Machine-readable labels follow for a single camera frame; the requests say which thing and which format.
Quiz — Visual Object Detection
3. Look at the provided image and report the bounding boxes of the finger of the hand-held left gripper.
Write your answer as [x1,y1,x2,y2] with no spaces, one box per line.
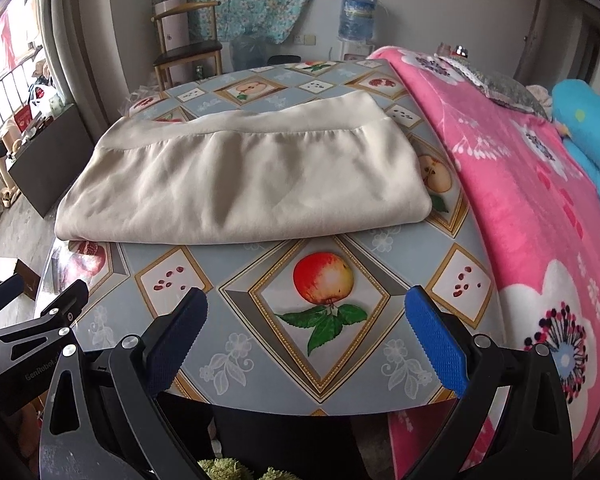
[0,275,25,334]
[36,279,90,334]

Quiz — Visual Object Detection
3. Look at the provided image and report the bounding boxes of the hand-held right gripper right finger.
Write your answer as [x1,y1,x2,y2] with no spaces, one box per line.
[404,285,573,480]

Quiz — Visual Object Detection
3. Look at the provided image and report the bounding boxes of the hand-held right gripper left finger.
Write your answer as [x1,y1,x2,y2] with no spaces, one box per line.
[39,287,210,480]

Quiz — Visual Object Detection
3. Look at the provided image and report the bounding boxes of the cream jacket with black trim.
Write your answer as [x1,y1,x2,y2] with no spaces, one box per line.
[54,91,433,246]

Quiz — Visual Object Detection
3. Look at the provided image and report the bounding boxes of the cardboard box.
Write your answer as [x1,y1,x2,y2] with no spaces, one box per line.
[0,256,43,303]

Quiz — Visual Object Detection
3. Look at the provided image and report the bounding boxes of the fruit print tablecloth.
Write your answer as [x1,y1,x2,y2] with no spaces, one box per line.
[35,57,506,418]

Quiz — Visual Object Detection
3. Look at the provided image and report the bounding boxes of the dark cabinet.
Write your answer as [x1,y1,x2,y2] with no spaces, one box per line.
[7,105,96,218]

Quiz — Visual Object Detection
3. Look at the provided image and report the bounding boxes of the green fuzzy slippers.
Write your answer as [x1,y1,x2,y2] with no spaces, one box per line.
[197,457,306,480]

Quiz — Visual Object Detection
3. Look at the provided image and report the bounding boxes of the pink floral blanket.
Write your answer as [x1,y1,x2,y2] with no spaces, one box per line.
[367,46,600,480]

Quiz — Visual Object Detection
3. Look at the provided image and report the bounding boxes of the white plastic bag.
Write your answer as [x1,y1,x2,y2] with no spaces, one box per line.
[30,82,59,114]

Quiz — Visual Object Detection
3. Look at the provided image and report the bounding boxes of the grey lace cloth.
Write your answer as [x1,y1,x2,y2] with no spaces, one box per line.
[435,52,551,117]

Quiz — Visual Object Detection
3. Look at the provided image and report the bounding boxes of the blue pillow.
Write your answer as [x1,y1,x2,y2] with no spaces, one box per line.
[550,79,600,221]

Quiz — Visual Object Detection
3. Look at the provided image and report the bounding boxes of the wooden chair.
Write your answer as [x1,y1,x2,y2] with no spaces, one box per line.
[152,0,224,88]

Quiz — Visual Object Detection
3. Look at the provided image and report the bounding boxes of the white box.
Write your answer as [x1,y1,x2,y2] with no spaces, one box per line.
[155,0,188,54]

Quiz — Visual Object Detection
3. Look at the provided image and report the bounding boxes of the clear plastic bag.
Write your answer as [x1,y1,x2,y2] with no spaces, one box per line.
[230,35,269,69]

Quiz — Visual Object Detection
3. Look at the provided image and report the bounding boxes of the white water dispenser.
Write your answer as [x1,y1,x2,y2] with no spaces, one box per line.
[337,37,373,63]

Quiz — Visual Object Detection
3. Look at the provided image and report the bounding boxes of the door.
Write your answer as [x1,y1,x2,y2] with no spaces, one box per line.
[577,10,600,84]

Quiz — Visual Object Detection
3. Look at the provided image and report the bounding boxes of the blue water bottle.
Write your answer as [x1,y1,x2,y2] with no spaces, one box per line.
[341,0,378,42]

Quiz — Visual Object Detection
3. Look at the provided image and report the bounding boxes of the teal floral wall cloth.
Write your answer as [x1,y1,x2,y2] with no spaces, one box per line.
[152,0,333,45]

